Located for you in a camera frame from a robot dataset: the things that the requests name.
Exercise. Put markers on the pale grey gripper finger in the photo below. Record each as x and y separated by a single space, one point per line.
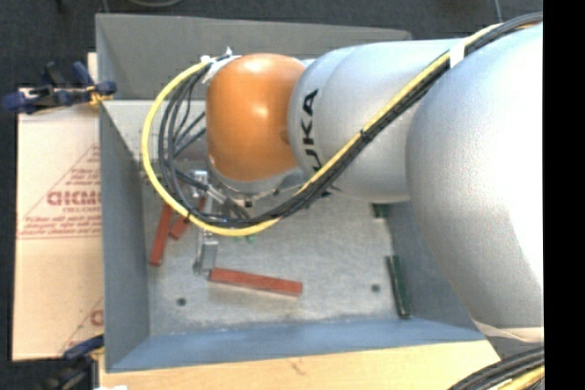
211 255
198 256

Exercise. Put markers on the red-brown flat block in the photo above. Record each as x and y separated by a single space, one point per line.
179 227
256 282
161 237

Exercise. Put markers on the grey metal bin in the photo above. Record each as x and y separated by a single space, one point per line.
329 251

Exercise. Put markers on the brown cardboard board red print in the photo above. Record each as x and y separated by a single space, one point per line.
55 178

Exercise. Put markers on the dark green flat block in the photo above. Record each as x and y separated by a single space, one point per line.
398 287
381 210

